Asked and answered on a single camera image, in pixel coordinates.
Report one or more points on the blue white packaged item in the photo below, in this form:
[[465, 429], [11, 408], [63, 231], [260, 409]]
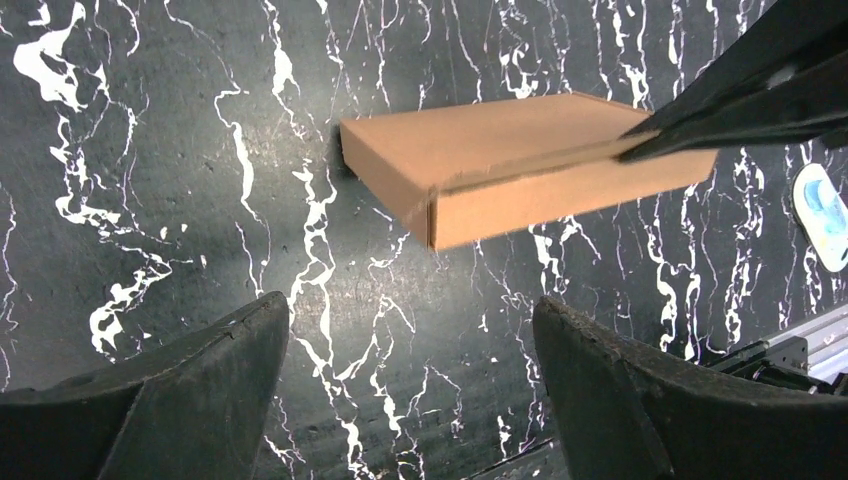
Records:
[[822, 215]]

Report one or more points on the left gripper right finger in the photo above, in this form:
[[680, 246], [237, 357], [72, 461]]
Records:
[[626, 410]]

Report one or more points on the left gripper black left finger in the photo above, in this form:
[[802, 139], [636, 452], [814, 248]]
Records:
[[192, 409]]

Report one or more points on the brown cardboard box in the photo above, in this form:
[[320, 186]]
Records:
[[458, 174]]

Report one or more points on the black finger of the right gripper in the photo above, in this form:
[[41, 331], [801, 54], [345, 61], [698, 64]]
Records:
[[784, 81]]

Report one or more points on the aluminium frame rail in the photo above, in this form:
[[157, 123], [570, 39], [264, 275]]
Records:
[[810, 356]]

